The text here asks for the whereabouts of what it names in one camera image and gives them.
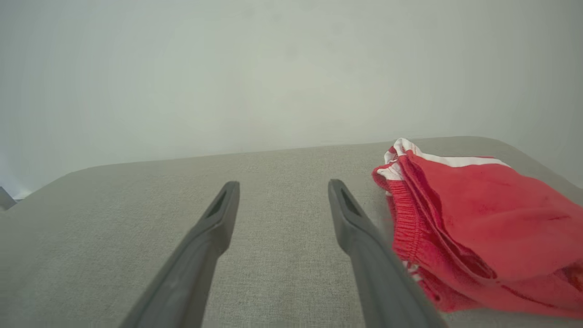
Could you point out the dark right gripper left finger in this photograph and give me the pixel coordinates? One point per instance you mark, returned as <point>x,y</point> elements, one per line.
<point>191,264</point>

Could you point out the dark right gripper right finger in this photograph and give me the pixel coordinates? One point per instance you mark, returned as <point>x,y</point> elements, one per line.
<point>378,273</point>

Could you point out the red Bulls basketball shorts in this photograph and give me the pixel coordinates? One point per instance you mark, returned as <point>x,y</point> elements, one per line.
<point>492,218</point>

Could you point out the red Bulls basketball jersey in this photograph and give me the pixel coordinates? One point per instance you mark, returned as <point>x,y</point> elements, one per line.
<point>460,298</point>

